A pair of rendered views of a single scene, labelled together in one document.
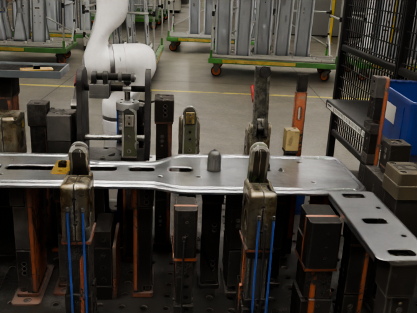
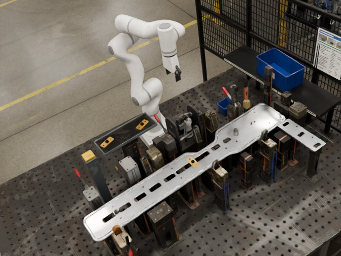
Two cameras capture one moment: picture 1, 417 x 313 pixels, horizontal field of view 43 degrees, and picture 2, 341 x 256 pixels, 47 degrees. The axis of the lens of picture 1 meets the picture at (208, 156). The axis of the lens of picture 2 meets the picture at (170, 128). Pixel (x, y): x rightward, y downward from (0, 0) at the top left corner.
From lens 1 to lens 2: 168 cm
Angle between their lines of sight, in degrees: 32
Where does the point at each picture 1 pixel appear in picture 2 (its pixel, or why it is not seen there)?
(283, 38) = not seen: outside the picture
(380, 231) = (306, 138)
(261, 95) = (234, 95)
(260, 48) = not seen: outside the picture
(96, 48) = (141, 94)
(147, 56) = (160, 85)
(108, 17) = (141, 78)
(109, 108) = (150, 112)
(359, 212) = (294, 132)
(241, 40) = not seen: outside the picture
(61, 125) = (172, 144)
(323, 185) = (273, 123)
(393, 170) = (294, 110)
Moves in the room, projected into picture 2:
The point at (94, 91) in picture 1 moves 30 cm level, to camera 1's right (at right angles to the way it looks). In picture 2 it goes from (181, 127) to (223, 105)
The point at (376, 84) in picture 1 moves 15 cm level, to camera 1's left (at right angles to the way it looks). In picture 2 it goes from (268, 71) to (249, 81)
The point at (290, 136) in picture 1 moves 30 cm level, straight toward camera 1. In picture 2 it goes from (247, 104) to (272, 134)
